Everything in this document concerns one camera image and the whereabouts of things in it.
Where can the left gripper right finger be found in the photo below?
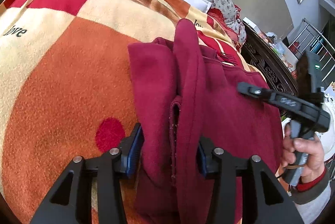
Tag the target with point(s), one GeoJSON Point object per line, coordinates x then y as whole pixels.
{"type": "Point", "coordinates": [264, 200]}

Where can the right forearm grey sleeve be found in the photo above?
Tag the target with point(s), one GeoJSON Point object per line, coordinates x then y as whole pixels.
{"type": "Point", "coordinates": [311, 198]}

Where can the red pillow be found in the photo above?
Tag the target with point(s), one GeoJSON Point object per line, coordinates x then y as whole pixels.
{"type": "Point", "coordinates": [231, 28]}

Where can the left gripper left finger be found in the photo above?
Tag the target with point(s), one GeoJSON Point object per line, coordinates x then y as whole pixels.
{"type": "Point", "coordinates": [69, 198]}

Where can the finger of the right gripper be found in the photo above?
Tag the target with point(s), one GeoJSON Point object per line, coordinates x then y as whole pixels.
{"type": "Point", "coordinates": [271, 97]}

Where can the orange red cream blanket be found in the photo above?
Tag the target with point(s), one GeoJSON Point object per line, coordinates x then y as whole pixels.
{"type": "Point", "coordinates": [65, 82]}

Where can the maroon fleece garment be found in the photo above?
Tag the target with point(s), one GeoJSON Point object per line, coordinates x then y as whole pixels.
{"type": "Point", "coordinates": [184, 89]}

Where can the metal railing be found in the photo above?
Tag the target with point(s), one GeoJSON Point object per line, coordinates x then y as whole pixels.
{"type": "Point", "coordinates": [309, 38]}

